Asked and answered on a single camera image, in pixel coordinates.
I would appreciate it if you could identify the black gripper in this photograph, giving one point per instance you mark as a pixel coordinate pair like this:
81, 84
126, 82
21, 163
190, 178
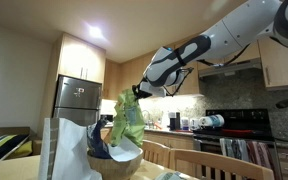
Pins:
144, 93

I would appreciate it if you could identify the green popcorn bag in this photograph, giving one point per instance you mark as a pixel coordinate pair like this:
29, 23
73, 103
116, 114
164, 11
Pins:
127, 116

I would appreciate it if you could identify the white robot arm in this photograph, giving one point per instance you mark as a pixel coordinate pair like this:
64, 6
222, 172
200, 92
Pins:
230, 30

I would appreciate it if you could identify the blue snack bag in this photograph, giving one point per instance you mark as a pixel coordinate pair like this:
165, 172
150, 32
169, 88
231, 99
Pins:
97, 141

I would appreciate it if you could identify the white paper bag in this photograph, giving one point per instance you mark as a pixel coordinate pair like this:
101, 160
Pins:
67, 150

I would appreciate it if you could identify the green striped cloth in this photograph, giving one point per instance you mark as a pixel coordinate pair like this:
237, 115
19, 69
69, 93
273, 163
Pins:
169, 176

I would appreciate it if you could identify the wooden upper cabinet row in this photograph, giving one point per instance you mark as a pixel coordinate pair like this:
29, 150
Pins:
130, 80

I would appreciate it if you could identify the black countertop appliance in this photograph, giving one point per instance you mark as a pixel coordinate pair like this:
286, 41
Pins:
107, 118

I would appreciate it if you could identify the black coffee maker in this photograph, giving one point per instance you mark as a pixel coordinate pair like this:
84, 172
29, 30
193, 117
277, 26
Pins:
174, 121

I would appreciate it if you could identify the white jar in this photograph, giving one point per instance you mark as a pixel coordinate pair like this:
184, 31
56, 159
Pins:
185, 124

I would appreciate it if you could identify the curved wooden chair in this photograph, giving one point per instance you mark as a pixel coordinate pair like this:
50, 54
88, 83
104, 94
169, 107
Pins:
217, 163
155, 148

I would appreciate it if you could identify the stainless steel refrigerator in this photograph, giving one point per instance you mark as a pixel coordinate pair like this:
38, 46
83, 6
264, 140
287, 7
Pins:
74, 96

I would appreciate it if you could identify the white mug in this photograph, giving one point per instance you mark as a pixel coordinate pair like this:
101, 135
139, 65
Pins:
194, 125

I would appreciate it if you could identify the ceiling light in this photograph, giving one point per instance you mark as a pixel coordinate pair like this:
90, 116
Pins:
95, 32

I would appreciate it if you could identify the wooden bowl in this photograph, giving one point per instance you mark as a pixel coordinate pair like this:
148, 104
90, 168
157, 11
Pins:
114, 168

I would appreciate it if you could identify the paper towel roll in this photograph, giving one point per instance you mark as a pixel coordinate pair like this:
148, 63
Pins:
214, 121

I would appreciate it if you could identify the black kitchen stove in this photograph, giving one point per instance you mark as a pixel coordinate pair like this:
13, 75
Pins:
237, 120

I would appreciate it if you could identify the grey striped dish towel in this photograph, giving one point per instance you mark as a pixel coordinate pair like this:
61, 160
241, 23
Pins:
232, 148

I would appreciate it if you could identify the yellow pillow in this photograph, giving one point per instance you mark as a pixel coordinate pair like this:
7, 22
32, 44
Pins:
22, 151

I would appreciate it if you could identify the red striped dish towel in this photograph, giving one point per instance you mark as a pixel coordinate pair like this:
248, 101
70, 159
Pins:
260, 153

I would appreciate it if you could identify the striped pillow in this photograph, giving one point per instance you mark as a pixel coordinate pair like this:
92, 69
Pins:
0, 146

